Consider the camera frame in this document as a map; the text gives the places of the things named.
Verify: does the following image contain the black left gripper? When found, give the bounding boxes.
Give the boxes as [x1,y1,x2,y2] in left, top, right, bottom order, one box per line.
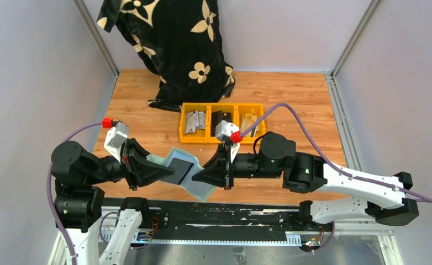
[86,135,175,187]

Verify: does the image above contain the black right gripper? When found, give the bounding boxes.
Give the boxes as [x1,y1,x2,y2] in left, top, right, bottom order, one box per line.
[192,144,282,191]

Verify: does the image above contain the green leather card holder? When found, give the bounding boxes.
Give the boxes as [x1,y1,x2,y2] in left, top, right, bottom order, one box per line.
[146,147,216,203]

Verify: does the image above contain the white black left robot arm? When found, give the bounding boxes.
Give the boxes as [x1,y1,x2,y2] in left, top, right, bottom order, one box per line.
[50,139,174,264]

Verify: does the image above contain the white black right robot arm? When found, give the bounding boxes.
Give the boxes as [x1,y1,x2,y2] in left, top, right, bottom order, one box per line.
[192,132,419,231]

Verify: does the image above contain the black cards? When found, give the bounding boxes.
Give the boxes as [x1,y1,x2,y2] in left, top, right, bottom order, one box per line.
[210,110,232,137]

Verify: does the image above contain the silver grey cards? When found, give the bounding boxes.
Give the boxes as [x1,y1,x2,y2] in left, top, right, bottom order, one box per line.
[185,111,206,134]

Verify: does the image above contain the gold beige cards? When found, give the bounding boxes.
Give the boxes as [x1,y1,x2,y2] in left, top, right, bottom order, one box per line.
[240,113,259,137]

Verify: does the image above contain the left yellow plastic bin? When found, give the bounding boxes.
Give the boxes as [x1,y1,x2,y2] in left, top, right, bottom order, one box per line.
[179,103,209,144]

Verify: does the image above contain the right yellow plastic bin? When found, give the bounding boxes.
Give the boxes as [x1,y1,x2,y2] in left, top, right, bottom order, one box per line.
[235,103,267,144]

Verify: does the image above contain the black floral blanket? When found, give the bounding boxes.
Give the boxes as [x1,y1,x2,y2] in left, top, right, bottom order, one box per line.
[97,0,235,112]

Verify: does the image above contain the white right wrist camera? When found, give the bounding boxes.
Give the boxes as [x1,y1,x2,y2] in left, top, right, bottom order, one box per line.
[215,120,243,162]

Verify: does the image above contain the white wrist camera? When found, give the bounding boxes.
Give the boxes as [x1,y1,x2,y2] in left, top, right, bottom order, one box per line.
[102,118,129,162]
[215,120,243,162]

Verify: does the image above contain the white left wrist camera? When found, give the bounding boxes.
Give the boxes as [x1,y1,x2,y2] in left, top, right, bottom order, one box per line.
[102,118,129,162]

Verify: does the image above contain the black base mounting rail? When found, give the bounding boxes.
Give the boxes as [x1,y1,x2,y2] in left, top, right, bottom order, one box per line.
[108,197,335,243]

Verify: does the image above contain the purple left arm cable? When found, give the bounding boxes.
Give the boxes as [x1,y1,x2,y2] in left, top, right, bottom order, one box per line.
[46,122,122,265]

